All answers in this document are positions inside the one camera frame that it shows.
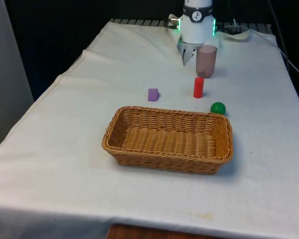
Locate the red cylinder block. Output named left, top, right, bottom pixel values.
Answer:
left=193, top=77, right=205, bottom=99

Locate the green ball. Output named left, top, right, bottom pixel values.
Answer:
left=210, top=102, right=226, bottom=116

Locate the white cable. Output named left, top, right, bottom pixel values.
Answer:
left=274, top=0, right=299, bottom=80

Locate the purple triangular block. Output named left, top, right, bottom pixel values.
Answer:
left=148, top=88, right=161, bottom=102

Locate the wicker basket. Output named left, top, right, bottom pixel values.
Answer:
left=102, top=106, right=234, bottom=175

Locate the see-through pink cup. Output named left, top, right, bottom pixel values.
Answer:
left=195, top=45, right=218, bottom=79

